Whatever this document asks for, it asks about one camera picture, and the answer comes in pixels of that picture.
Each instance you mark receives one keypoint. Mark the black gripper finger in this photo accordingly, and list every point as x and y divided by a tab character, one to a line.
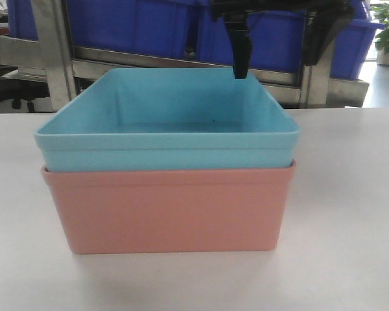
239	34

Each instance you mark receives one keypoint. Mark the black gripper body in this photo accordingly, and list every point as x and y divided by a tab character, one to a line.
324	20

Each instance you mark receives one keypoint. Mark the light blue plastic box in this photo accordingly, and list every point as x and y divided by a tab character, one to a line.
169	119

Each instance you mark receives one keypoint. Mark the pink plastic box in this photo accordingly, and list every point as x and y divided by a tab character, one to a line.
159	211

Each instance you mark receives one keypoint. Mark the stainless steel shelf rack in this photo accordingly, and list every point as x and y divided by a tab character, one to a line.
54	59

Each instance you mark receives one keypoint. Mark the blue crate far right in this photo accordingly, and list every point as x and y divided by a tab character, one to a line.
353	43

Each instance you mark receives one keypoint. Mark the blue crate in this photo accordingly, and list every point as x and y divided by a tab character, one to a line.
21	21
157	28
276	38
353	43

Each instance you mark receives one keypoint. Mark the blue crate centre right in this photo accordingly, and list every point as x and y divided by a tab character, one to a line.
276	38

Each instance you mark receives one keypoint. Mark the potted green plant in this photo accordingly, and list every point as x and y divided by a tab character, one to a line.
381	14

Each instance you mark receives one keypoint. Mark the blue crate centre left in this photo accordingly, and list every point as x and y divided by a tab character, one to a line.
157	28

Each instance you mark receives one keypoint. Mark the blue crate far left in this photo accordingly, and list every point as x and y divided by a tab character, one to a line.
21	21

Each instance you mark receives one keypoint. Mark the office chair base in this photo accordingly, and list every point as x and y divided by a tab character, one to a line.
18	90

